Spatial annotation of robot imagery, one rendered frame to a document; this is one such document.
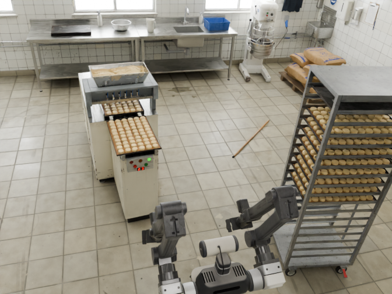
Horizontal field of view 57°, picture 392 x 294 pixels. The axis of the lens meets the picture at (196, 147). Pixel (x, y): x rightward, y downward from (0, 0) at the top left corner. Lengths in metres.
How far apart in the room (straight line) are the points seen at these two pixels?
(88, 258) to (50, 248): 0.38
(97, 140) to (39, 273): 1.38
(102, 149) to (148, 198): 0.79
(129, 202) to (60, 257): 0.79
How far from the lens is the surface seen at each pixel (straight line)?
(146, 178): 3.42
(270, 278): 1.68
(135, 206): 3.63
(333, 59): 6.59
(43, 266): 3.62
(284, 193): 1.43
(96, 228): 3.80
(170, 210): 1.30
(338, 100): 2.41
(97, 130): 3.84
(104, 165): 4.10
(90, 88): 3.70
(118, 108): 3.84
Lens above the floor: 2.76
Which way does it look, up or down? 35 degrees down
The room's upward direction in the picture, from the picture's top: 4 degrees clockwise
